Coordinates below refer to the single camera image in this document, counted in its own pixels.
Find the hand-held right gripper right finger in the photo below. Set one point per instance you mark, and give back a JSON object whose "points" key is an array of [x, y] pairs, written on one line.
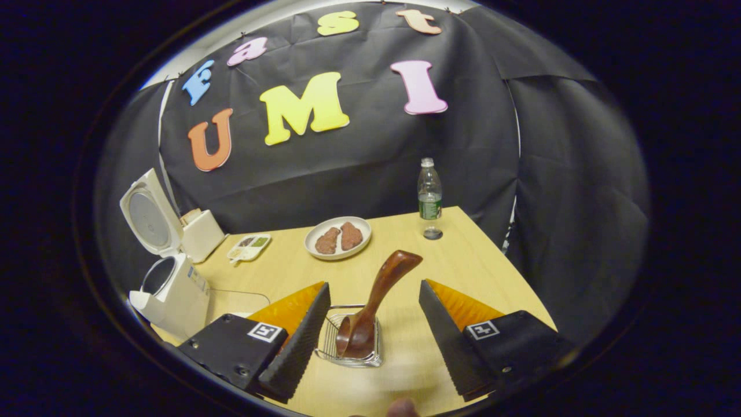
{"points": [[446, 341]]}

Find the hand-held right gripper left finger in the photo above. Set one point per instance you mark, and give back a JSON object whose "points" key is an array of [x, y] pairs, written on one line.
{"points": [[301, 347]]}

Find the brown wooden spoon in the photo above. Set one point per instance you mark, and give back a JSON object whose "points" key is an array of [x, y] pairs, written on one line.
{"points": [[376, 295]]}

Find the white rice cooker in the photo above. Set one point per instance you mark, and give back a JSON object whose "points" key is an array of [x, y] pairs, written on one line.
{"points": [[179, 298]]}

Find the brown meat piece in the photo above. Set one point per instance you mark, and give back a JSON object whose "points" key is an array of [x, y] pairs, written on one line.
{"points": [[327, 241], [351, 236]]}

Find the divided white sauce dish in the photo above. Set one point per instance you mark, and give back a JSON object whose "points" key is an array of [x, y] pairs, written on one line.
{"points": [[250, 246]]}

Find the round white plate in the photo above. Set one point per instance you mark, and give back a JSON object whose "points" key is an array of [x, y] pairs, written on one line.
{"points": [[321, 229]]}

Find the clear green label water bottle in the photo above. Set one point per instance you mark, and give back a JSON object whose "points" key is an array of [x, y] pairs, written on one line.
{"points": [[430, 197]]}

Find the white toaster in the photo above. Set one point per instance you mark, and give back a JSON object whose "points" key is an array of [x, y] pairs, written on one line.
{"points": [[205, 234]]}

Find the toast bread slices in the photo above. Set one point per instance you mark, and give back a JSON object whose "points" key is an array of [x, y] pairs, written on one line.
{"points": [[190, 216]]}

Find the black backdrop cloth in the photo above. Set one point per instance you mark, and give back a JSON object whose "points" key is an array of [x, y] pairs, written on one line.
{"points": [[359, 168]]}

